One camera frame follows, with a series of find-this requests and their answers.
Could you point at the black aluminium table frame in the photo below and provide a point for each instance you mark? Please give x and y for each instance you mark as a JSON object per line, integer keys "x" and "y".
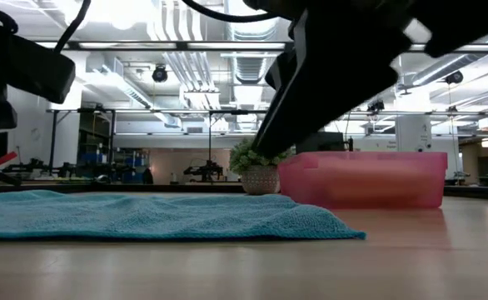
{"x": 144, "y": 187}

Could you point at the red bar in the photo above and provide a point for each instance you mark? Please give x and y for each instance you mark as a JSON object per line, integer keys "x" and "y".
{"x": 3, "y": 159}

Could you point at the potted succulent plant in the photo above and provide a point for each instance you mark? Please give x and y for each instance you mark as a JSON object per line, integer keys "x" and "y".
{"x": 256, "y": 171}

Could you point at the pink plastic bin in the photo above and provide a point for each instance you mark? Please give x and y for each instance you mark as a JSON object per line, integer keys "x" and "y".
{"x": 360, "y": 179}

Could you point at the black hanging spotlight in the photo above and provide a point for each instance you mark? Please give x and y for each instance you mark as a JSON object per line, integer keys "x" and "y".
{"x": 160, "y": 73}
{"x": 376, "y": 106}
{"x": 454, "y": 77}

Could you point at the blue microfiber towel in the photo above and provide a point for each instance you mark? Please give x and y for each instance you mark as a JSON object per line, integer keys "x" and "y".
{"x": 144, "y": 216}

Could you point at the black overhead beam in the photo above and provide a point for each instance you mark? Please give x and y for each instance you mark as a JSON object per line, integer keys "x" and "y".
{"x": 185, "y": 46}

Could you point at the white cylindrical column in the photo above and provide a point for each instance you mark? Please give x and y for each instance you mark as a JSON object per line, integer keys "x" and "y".
{"x": 412, "y": 133}

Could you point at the black shelving rack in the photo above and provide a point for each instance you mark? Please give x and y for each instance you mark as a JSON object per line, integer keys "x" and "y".
{"x": 96, "y": 141}

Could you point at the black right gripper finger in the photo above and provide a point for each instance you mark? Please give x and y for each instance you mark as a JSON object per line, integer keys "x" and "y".
{"x": 331, "y": 75}
{"x": 280, "y": 71}

